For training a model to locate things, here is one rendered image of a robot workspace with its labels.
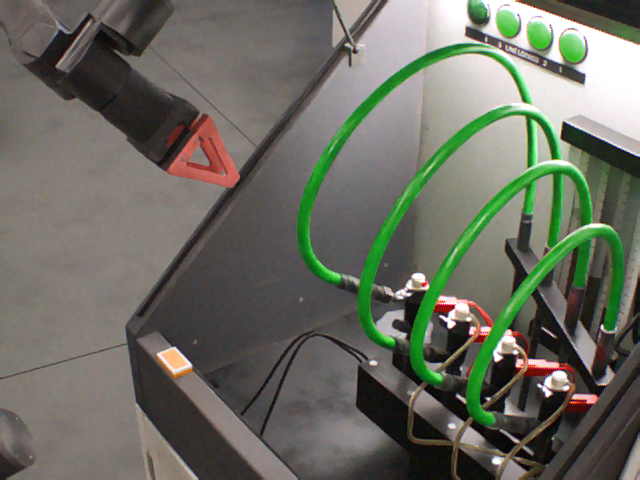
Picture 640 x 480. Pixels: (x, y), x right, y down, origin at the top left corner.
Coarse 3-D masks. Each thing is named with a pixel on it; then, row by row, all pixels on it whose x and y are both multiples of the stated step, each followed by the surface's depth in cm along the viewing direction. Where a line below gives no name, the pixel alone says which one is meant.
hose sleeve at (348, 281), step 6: (342, 276) 103; (348, 276) 104; (342, 282) 103; (348, 282) 104; (354, 282) 104; (342, 288) 104; (348, 288) 104; (354, 288) 105; (372, 288) 107; (378, 288) 108; (372, 294) 107; (378, 294) 108; (378, 300) 109
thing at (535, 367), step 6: (522, 360) 103; (528, 360) 103; (534, 360) 103; (540, 360) 103; (516, 366) 103; (522, 366) 103; (528, 366) 103; (534, 366) 103; (540, 366) 103; (546, 366) 103; (552, 366) 103; (558, 366) 103; (516, 372) 103; (528, 372) 103; (534, 372) 103; (540, 372) 103; (546, 372) 103; (552, 372) 103
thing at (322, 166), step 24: (456, 48) 98; (480, 48) 100; (408, 72) 95; (384, 96) 94; (528, 96) 109; (360, 120) 94; (528, 120) 112; (336, 144) 93; (528, 144) 114; (312, 192) 94; (528, 192) 119; (528, 216) 120; (312, 264) 99
